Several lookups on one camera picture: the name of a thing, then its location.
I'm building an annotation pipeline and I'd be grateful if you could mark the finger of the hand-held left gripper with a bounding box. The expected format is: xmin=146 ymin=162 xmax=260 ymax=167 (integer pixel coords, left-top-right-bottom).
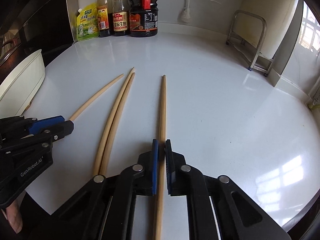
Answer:
xmin=24 ymin=120 xmax=74 ymax=155
xmin=0 ymin=115 xmax=65 ymax=140

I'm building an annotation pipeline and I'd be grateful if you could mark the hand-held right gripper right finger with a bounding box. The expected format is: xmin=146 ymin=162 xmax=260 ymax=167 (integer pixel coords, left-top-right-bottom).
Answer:
xmin=164 ymin=139 xmax=293 ymax=240

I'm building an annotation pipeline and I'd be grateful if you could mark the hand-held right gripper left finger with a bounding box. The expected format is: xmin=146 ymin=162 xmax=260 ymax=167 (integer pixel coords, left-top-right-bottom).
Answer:
xmin=47 ymin=139 xmax=160 ymax=240

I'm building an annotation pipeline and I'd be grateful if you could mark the long wooden chopstick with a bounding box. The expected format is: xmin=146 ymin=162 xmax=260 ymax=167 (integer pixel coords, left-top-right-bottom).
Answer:
xmin=152 ymin=74 xmax=167 ymax=240
xmin=69 ymin=73 xmax=125 ymax=122
xmin=99 ymin=72 xmax=136 ymax=177

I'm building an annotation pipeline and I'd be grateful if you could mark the person's left hand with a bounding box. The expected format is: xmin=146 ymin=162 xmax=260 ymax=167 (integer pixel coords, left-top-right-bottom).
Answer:
xmin=0 ymin=201 xmax=23 ymax=233

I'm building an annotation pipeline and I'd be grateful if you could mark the bundle of wooden chopsticks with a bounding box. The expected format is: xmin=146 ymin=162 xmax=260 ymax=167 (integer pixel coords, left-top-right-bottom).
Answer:
xmin=92 ymin=67 xmax=135 ymax=178

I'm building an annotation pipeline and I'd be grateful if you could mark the white rectangular container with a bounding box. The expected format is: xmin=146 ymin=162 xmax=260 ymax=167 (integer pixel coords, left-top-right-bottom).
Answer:
xmin=0 ymin=49 xmax=46 ymax=117

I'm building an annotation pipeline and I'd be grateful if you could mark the yellow green seasoning pouch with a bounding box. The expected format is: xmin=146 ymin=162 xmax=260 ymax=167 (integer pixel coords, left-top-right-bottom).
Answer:
xmin=76 ymin=3 xmax=100 ymax=42

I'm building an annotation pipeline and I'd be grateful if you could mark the black kitchen appliance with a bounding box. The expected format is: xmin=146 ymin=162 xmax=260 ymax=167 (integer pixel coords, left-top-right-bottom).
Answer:
xmin=0 ymin=0 xmax=75 ymax=85

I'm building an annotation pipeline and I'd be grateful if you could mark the small yellow-capped vinegar bottle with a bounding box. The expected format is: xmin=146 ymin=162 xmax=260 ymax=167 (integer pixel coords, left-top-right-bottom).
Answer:
xmin=96 ymin=0 xmax=112 ymax=38

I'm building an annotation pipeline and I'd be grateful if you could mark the yellow-capped soy sauce bottle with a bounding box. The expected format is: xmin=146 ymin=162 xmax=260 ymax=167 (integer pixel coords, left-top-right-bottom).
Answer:
xmin=111 ymin=0 xmax=130 ymax=37

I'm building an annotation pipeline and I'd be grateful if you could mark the white hanging brush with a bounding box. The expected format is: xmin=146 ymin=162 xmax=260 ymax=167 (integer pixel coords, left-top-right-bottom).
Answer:
xmin=177 ymin=0 xmax=193 ymax=24

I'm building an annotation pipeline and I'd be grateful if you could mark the metal countertop rack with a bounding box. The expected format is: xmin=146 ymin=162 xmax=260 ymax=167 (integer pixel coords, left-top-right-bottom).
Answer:
xmin=226 ymin=9 xmax=274 ymax=77

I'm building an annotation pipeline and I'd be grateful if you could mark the white cutting board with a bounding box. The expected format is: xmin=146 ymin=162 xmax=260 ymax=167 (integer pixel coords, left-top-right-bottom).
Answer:
xmin=260 ymin=0 xmax=300 ymax=58

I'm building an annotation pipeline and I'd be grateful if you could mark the large red-handled soy sauce jug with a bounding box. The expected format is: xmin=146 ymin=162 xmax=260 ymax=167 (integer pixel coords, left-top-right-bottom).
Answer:
xmin=129 ymin=0 xmax=159 ymax=38

